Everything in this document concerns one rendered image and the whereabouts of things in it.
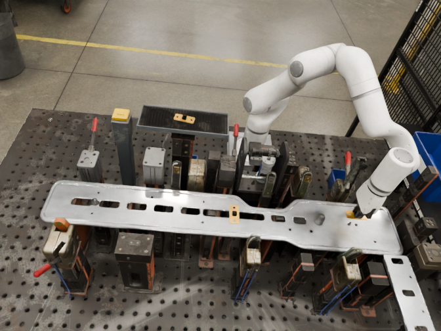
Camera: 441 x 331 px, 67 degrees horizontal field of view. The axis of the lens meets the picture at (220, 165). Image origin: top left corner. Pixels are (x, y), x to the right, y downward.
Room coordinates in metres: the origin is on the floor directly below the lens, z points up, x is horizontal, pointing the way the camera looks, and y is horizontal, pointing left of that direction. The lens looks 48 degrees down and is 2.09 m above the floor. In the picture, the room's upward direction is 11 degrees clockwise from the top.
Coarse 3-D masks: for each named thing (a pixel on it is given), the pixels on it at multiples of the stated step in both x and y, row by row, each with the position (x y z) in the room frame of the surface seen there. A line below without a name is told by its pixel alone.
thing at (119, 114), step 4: (116, 108) 1.03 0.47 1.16; (116, 112) 1.01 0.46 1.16; (120, 112) 1.01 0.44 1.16; (124, 112) 1.01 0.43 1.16; (128, 112) 1.02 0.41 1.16; (112, 116) 0.98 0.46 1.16; (116, 116) 0.98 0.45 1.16; (120, 116) 0.99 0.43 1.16; (124, 116) 0.99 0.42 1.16; (128, 116) 1.01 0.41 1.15; (124, 120) 0.98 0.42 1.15
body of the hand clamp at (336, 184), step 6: (336, 180) 0.98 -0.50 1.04; (342, 180) 0.97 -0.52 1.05; (336, 186) 0.95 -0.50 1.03; (330, 192) 0.96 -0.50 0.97; (336, 192) 0.93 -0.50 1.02; (342, 192) 0.92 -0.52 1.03; (348, 192) 0.93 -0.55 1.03; (330, 198) 0.94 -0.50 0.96; (336, 198) 0.92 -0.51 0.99; (342, 198) 0.92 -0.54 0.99
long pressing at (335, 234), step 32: (64, 192) 0.69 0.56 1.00; (96, 192) 0.71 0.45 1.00; (128, 192) 0.74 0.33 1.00; (160, 192) 0.77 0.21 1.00; (192, 192) 0.80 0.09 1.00; (96, 224) 0.58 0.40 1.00; (128, 224) 0.61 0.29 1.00; (160, 224) 0.63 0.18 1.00; (192, 224) 0.66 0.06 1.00; (224, 224) 0.68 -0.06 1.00; (256, 224) 0.71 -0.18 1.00; (288, 224) 0.74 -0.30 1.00; (352, 224) 0.80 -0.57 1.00; (384, 224) 0.83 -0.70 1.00
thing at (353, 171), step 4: (356, 156) 0.96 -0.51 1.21; (356, 160) 0.95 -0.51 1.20; (360, 160) 0.95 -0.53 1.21; (364, 160) 0.95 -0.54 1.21; (352, 164) 0.96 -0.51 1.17; (356, 164) 0.94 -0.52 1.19; (360, 164) 0.92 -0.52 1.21; (364, 164) 0.92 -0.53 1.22; (352, 168) 0.94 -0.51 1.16; (356, 168) 0.95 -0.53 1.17; (360, 168) 0.91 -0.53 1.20; (364, 168) 0.91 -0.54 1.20; (348, 172) 0.95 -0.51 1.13; (352, 172) 0.93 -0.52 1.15; (356, 172) 0.94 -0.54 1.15; (360, 172) 0.94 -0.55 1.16; (348, 176) 0.94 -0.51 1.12; (352, 176) 0.94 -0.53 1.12; (356, 176) 0.93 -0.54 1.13; (348, 180) 0.93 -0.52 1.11; (352, 180) 0.94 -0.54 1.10; (356, 180) 0.93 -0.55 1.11; (344, 184) 0.93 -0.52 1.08; (352, 184) 0.93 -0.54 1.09; (344, 188) 0.92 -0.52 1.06
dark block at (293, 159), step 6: (294, 156) 0.99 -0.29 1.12; (288, 162) 0.95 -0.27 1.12; (294, 162) 0.96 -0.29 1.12; (288, 168) 0.94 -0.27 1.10; (294, 168) 0.94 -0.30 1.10; (288, 174) 0.94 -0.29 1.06; (294, 174) 0.94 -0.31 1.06; (282, 180) 0.94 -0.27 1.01; (288, 180) 0.95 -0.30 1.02; (282, 186) 0.94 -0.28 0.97; (282, 192) 0.95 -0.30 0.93; (276, 198) 0.94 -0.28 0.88; (282, 198) 0.95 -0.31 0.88; (270, 204) 0.95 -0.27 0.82; (276, 204) 0.95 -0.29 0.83
